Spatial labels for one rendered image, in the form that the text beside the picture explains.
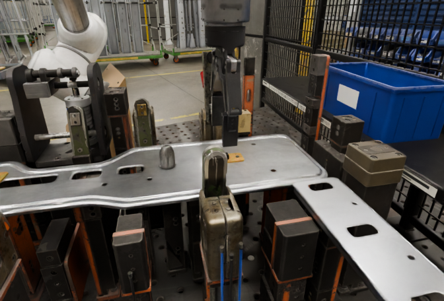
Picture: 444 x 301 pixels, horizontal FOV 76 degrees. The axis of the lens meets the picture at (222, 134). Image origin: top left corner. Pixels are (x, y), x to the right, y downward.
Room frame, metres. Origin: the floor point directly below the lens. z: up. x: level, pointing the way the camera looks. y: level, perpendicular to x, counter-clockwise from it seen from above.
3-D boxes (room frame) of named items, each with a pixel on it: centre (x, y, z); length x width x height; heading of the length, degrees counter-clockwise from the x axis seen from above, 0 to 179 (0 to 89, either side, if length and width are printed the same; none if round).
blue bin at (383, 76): (0.74, -0.41, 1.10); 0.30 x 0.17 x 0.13; 11
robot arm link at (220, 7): (0.56, -0.01, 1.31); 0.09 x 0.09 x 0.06
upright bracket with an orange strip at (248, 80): (0.73, -0.07, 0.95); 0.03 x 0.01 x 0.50; 103
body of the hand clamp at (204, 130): (0.72, 0.03, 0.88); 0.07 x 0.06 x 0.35; 13
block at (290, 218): (0.39, -0.12, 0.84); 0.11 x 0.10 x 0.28; 13
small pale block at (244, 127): (0.70, -0.06, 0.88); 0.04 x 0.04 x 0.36; 13
